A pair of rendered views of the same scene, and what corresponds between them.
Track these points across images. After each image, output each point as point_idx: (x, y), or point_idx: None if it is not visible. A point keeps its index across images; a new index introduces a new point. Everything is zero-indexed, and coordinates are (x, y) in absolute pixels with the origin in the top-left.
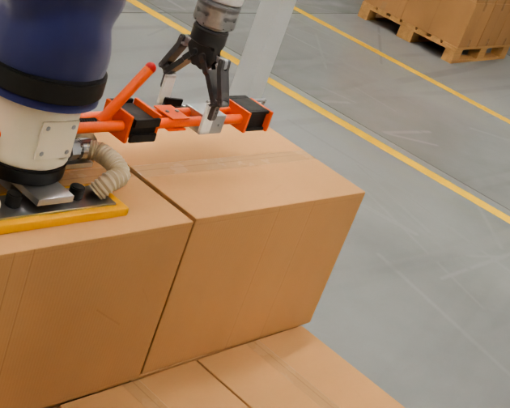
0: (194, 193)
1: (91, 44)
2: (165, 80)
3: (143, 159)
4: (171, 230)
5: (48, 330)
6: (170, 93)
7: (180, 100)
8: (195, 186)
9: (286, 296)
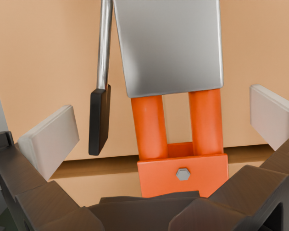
0: (260, 84)
1: None
2: (49, 176)
3: (130, 112)
4: None
5: None
6: (60, 118)
7: (102, 104)
8: (236, 63)
9: None
